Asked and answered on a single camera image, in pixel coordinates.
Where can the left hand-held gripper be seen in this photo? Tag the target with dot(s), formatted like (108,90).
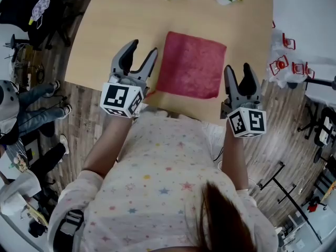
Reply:
(118,96)

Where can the grey box with yellow label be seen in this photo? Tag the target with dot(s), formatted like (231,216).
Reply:
(31,151)

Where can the red and black device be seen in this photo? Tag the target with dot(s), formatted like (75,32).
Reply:
(313,207)

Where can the black bag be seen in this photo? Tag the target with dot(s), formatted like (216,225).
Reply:
(36,230)

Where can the black and white office chair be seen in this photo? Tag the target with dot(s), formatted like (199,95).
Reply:
(325,125)

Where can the yellow wooden board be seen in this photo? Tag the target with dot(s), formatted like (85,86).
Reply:
(36,212)

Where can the person's star-print shirt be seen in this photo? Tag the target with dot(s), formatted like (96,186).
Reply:
(147,167)

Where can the pastel flower bouquet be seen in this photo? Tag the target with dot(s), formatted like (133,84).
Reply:
(20,163)

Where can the patterned cloth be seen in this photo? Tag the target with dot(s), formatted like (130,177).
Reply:
(40,5)

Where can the person's right forearm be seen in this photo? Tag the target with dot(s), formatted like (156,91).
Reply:
(235,161)

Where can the black metal stand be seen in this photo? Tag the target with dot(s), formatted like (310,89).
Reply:
(286,190)

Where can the black coat rack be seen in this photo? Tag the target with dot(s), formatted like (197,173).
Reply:
(320,82)

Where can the red towel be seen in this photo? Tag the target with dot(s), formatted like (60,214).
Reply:
(191,64)

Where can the person's left forearm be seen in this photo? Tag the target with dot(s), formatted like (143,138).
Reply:
(105,146)

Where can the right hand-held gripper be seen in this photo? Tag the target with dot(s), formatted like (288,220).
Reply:
(246,122)

